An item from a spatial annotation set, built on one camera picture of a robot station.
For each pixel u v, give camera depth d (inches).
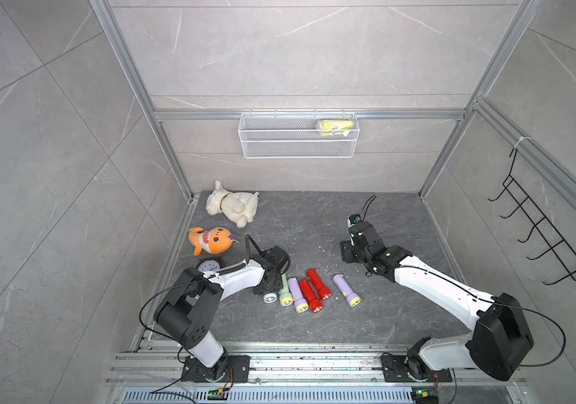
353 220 29.3
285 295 33.6
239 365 28.8
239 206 40.0
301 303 32.9
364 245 25.0
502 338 16.1
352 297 33.4
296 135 39.7
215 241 36.7
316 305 32.9
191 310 17.8
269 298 33.7
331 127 33.5
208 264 36.7
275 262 28.5
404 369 28.3
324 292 34.1
